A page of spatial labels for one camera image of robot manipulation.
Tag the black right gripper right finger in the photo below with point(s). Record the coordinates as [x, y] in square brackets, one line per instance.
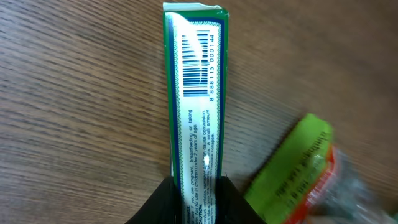
[232, 207]

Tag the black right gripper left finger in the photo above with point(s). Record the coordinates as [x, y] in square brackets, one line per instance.
[162, 207]

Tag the green gummy candy bag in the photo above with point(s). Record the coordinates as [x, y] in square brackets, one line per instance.
[309, 180]

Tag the green white small box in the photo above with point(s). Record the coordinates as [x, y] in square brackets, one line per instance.
[196, 65]

